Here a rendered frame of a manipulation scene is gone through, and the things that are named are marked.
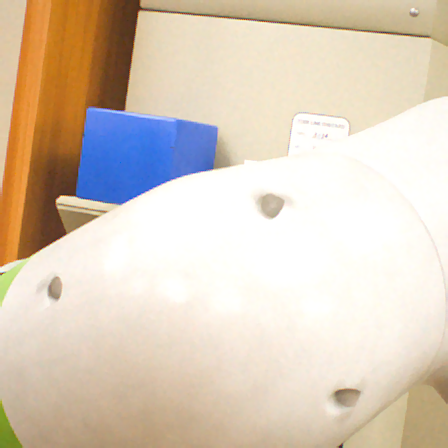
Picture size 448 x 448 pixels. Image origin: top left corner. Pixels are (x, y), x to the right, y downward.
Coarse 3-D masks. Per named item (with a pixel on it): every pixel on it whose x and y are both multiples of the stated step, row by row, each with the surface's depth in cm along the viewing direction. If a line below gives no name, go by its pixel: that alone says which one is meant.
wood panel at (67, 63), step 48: (48, 0) 131; (96, 0) 139; (48, 48) 131; (96, 48) 140; (48, 96) 133; (96, 96) 142; (48, 144) 134; (48, 192) 136; (0, 240) 133; (48, 240) 137
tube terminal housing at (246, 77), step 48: (144, 48) 136; (192, 48) 134; (240, 48) 132; (288, 48) 130; (336, 48) 128; (384, 48) 126; (432, 48) 125; (144, 96) 136; (192, 96) 134; (240, 96) 132; (288, 96) 130; (336, 96) 128; (384, 96) 126; (432, 96) 127; (240, 144) 132; (384, 432) 130
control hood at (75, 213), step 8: (64, 200) 127; (72, 200) 127; (80, 200) 127; (88, 200) 127; (64, 208) 127; (72, 208) 127; (80, 208) 126; (88, 208) 126; (96, 208) 125; (104, 208) 125; (112, 208) 125; (64, 216) 128; (72, 216) 127; (80, 216) 127; (88, 216) 126; (96, 216) 126; (64, 224) 129; (72, 224) 128; (80, 224) 128
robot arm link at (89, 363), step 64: (192, 192) 47; (256, 192) 47; (320, 192) 49; (384, 192) 51; (64, 256) 50; (128, 256) 46; (192, 256) 45; (256, 256) 45; (320, 256) 46; (384, 256) 48; (0, 320) 52; (64, 320) 48; (128, 320) 45; (192, 320) 44; (256, 320) 44; (320, 320) 45; (384, 320) 48; (0, 384) 52; (64, 384) 48; (128, 384) 46; (192, 384) 44; (256, 384) 44; (320, 384) 45; (384, 384) 49
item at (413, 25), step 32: (160, 0) 136; (192, 0) 134; (224, 0) 133; (256, 0) 131; (288, 0) 130; (320, 0) 129; (352, 0) 127; (384, 0) 126; (416, 0) 125; (384, 32) 126; (416, 32) 125
